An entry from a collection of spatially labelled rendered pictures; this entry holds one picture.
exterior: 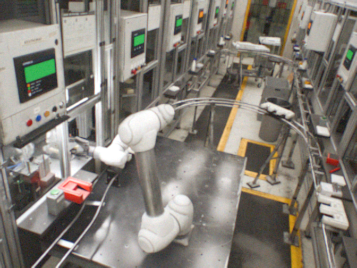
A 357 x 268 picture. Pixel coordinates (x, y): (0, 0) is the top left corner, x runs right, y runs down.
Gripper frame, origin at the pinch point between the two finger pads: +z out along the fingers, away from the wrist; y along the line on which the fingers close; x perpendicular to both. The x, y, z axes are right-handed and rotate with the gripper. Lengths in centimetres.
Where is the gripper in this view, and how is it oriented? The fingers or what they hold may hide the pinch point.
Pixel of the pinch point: (69, 145)
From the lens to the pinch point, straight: 215.2
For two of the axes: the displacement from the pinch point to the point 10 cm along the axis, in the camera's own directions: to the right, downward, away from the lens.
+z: -9.5, -2.3, 2.1
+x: -2.9, 4.2, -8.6
